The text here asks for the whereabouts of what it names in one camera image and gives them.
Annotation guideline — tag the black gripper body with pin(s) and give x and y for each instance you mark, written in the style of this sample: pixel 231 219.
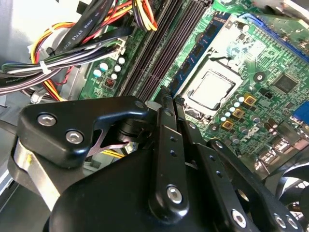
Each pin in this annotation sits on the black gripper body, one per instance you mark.
pixel 108 198

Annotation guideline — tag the blue RAM stick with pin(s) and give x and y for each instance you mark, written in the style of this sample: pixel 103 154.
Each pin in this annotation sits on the blue RAM stick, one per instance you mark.
pixel 206 36

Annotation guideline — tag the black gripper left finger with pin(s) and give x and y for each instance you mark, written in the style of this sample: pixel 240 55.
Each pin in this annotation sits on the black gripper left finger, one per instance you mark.
pixel 60 116

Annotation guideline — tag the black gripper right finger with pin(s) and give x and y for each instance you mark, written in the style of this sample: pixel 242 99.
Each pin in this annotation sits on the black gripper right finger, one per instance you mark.
pixel 217 164

